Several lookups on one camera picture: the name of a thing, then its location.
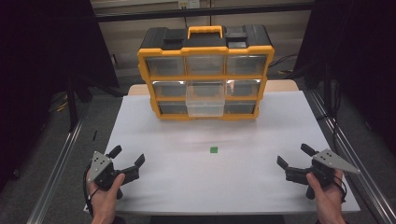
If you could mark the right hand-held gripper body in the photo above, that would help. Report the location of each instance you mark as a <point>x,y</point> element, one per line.
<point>331,160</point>

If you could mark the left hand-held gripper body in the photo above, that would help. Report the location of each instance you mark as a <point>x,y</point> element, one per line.
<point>99,166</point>

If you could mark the small green cube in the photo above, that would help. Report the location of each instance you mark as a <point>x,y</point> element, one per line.
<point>214,150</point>

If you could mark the clear plastic drawer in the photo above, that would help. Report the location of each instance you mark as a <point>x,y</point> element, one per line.
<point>205,107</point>

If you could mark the person's left hand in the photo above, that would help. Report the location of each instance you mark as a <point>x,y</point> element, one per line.
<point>104,200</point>

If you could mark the person's right hand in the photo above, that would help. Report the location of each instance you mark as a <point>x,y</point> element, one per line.
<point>330,199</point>

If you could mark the white table board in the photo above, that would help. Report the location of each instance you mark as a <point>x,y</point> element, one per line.
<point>186,180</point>

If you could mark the black metal stand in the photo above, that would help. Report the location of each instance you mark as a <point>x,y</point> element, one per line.
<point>72,105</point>

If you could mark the set of clear cabinet drawers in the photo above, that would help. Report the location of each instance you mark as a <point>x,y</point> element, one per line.
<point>165,66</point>

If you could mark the black curtain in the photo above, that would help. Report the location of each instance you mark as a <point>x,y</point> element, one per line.
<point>358,62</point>
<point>37,62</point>

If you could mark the yellow black organizer cabinet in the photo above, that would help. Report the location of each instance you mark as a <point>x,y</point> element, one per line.
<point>205,49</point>

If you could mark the black horizontal bar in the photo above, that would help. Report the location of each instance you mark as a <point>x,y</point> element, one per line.
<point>155,14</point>

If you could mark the metal floor rail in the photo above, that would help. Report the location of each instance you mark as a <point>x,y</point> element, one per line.
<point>367,180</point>
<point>57,174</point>

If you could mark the white wall socket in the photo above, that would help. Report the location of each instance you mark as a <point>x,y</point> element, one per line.
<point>188,3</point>

